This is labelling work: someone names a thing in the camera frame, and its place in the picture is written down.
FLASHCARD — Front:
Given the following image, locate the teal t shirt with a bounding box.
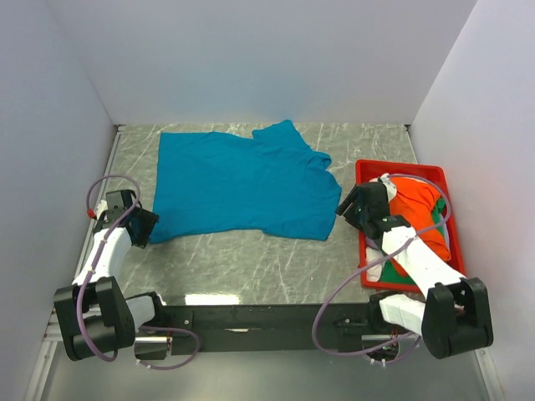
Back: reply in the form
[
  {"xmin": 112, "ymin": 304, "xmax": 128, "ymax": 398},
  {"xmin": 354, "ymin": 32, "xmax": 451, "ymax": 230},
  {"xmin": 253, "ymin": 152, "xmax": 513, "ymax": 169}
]
[{"xmin": 150, "ymin": 120, "xmax": 341, "ymax": 244}]

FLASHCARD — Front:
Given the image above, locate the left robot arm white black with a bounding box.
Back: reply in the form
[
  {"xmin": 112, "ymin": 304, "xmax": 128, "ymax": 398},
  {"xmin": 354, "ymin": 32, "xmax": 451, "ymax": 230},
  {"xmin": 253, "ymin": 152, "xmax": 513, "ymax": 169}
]
[{"xmin": 53, "ymin": 190, "xmax": 167, "ymax": 361}]

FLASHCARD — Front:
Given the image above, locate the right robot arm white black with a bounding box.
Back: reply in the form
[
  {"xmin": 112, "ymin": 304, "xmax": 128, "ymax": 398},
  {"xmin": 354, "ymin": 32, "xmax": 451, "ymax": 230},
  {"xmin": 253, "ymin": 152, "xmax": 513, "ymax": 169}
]
[{"xmin": 336, "ymin": 179, "xmax": 494, "ymax": 358}]

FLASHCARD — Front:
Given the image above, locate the red plastic bin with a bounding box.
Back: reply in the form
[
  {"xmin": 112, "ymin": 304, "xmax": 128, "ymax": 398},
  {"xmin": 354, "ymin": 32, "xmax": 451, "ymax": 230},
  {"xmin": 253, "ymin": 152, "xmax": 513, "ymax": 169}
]
[{"xmin": 355, "ymin": 160, "xmax": 466, "ymax": 292}]

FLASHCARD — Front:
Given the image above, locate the orange t shirt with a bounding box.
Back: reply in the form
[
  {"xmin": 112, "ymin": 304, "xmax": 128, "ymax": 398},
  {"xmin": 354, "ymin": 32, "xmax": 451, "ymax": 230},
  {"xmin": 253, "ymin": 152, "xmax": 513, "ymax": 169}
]
[{"xmin": 390, "ymin": 177, "xmax": 451, "ymax": 261}]

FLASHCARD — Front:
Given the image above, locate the white t shirt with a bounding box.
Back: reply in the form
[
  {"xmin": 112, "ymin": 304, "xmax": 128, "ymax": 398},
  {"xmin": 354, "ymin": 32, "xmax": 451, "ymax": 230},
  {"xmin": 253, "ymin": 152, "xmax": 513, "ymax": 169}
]
[{"xmin": 364, "ymin": 246, "xmax": 394, "ymax": 282}]

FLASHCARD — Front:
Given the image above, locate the green t shirt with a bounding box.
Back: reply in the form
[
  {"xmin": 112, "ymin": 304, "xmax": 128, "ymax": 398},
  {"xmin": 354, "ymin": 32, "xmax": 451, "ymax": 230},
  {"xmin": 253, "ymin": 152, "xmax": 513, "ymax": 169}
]
[{"xmin": 379, "ymin": 197, "xmax": 451, "ymax": 285}]

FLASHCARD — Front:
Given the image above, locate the lavender t shirt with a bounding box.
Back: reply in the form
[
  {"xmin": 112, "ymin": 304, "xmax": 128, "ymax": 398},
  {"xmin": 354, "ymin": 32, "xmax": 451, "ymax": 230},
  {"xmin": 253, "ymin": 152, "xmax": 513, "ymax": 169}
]
[{"xmin": 441, "ymin": 222, "xmax": 451, "ymax": 250}]

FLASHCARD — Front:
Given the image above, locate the black base bar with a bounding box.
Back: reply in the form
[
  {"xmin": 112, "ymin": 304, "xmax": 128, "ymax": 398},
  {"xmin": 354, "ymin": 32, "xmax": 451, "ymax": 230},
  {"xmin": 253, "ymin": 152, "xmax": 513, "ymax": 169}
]
[{"xmin": 134, "ymin": 303, "xmax": 406, "ymax": 361}]

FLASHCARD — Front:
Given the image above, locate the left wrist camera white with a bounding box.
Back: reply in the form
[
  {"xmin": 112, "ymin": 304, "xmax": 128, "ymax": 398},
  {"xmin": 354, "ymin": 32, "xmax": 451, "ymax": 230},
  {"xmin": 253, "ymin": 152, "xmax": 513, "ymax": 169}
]
[{"xmin": 86, "ymin": 200, "xmax": 108, "ymax": 220}]

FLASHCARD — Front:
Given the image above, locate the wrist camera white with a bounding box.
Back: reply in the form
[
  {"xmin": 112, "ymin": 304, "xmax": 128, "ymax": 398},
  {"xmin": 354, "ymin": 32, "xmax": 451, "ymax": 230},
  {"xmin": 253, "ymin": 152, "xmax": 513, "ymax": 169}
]
[
  {"xmin": 377, "ymin": 175, "xmax": 397, "ymax": 202},
  {"xmin": 86, "ymin": 200, "xmax": 108, "ymax": 220}
]

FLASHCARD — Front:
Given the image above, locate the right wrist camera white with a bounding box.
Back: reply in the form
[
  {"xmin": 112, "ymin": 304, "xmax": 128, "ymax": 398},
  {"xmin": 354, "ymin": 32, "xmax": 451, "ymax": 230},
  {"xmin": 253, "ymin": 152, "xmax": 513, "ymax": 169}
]
[{"xmin": 377, "ymin": 175, "xmax": 397, "ymax": 202}]

